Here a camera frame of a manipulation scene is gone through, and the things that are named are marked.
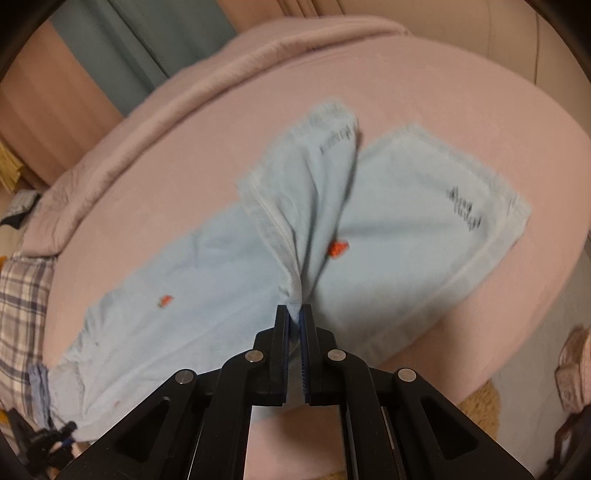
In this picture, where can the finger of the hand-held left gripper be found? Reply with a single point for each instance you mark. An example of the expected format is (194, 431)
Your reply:
(64, 434)

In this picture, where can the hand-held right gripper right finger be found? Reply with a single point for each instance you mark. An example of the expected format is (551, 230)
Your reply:
(310, 355)

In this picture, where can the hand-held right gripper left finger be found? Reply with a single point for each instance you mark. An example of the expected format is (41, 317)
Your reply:
(282, 355)

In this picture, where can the light blue denim pants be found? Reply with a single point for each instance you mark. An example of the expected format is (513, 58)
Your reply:
(397, 240)

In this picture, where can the folded blue garment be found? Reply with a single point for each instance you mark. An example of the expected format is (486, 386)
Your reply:
(39, 392)

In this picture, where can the plaid pillow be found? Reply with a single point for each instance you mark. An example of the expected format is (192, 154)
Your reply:
(23, 314)

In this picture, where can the yellow rug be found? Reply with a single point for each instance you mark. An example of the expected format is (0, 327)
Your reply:
(482, 410)

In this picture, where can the folded grey plaid cloth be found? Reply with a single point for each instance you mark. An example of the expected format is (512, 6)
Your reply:
(23, 203)

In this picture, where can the pink slipper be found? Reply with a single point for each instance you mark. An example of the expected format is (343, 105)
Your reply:
(575, 369)

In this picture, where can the pink quilt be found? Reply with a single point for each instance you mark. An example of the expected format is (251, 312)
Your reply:
(152, 120)

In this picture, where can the yellow straw item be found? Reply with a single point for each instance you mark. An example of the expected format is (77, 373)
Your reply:
(8, 166)

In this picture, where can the pink bed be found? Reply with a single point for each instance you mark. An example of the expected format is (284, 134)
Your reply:
(461, 101)

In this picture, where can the pink curtain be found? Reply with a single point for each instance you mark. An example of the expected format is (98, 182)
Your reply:
(51, 110)

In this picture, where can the teal curtain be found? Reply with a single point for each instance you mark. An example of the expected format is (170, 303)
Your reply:
(138, 41)

